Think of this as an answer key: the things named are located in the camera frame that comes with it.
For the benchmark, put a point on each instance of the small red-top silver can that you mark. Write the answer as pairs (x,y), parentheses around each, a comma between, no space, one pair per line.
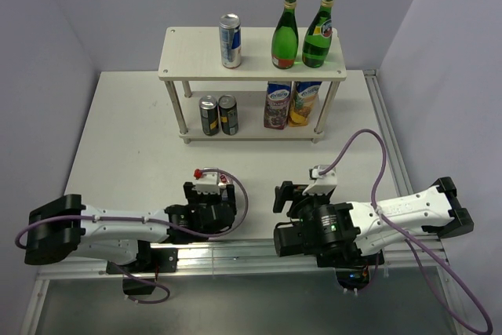
(222,180)

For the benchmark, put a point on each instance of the purple juice carton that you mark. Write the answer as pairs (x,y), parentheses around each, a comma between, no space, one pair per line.
(276,106)

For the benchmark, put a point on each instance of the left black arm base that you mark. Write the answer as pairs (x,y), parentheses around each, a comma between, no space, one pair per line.
(140,278)

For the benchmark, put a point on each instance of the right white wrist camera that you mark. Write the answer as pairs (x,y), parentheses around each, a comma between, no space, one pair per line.
(323,181)

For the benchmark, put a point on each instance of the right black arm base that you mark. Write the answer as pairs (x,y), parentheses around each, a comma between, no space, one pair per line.
(353,276)

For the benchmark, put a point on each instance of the black can with yellow label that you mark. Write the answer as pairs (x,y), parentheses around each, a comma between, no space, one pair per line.
(208,111)

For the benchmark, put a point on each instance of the green bottle with yellow label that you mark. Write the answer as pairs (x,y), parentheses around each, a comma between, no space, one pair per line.
(318,38)

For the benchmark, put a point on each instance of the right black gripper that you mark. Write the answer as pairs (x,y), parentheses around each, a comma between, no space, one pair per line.
(285,192)

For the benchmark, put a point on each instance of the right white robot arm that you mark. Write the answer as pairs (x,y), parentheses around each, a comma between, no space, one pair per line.
(354,234)

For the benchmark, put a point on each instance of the aluminium front rail frame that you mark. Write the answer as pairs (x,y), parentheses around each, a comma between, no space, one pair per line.
(244,288)

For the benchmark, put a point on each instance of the aluminium right side rail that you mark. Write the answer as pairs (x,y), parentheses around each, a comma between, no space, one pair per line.
(394,156)

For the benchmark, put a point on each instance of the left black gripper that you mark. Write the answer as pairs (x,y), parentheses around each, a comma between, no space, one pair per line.
(190,193)

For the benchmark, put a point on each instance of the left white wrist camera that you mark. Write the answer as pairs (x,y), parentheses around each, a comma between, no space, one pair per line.
(207,181)

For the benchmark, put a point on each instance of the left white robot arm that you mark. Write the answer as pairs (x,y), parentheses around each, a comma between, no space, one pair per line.
(67,227)

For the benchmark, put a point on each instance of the green bottle with red label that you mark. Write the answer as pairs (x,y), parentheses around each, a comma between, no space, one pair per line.
(285,40)

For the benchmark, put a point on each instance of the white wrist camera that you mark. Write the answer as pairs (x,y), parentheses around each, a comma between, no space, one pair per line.
(207,181)
(323,181)

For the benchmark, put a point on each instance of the white wooden two-tier shelf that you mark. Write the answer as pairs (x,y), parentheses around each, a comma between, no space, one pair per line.
(190,67)

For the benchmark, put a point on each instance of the blue silver energy drink can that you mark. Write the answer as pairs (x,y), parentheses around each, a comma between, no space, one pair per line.
(230,40)

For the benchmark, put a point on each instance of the orange juice carton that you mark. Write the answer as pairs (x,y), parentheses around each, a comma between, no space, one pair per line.
(303,100)

